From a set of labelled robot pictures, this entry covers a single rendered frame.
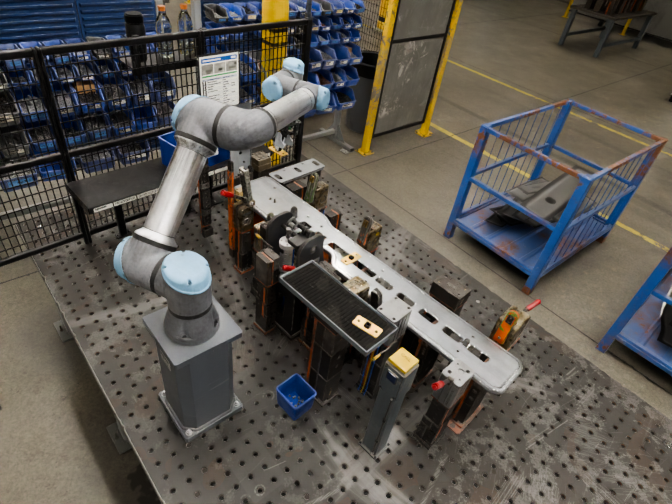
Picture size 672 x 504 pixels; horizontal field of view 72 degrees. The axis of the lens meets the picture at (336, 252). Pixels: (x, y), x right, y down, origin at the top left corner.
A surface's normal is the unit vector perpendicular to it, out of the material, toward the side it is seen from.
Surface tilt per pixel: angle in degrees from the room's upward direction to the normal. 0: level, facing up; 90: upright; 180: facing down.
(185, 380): 90
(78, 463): 0
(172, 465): 0
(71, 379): 0
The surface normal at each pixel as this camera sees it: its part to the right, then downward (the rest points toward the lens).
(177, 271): 0.24, -0.71
